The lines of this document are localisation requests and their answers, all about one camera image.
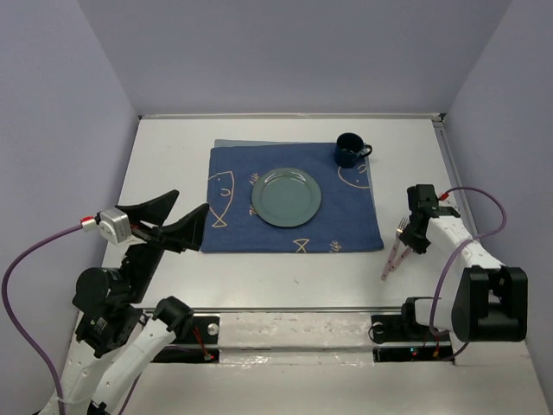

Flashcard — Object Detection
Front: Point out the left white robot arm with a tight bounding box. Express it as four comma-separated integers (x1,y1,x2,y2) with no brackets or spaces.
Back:
41,189,209,414

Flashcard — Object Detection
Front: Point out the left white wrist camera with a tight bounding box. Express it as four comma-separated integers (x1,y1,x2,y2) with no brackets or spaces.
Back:
80,207,132,246

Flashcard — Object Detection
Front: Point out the blue embroidered cloth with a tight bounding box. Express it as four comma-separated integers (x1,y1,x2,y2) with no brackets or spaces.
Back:
201,143,384,253

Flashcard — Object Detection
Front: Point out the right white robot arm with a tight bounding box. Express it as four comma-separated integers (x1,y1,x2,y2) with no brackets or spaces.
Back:
370,184,528,344

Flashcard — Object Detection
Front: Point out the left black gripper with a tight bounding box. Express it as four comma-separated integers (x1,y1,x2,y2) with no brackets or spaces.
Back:
118,187,213,299

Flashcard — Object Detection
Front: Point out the pink handled spoon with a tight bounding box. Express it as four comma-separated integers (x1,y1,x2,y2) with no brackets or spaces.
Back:
390,247,412,272

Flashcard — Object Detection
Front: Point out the dark blue mug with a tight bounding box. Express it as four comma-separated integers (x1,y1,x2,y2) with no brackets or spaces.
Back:
334,132,373,169

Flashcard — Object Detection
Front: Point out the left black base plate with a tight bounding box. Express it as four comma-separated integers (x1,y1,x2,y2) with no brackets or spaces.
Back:
152,314,220,364

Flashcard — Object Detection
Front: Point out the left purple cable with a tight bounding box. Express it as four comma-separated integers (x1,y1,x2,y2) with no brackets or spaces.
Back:
1,224,215,415

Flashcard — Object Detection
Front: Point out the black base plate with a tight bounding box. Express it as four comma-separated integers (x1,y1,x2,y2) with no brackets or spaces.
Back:
368,314,454,363
152,314,220,364

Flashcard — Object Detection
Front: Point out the pink handled fork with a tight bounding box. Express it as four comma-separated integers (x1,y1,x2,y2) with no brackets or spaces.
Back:
380,216,410,281

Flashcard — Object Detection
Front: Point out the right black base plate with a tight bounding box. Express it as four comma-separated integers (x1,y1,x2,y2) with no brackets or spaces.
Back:
368,314,454,363

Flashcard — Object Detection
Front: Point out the teal ceramic plate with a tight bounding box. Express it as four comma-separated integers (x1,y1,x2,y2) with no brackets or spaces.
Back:
251,168,322,228

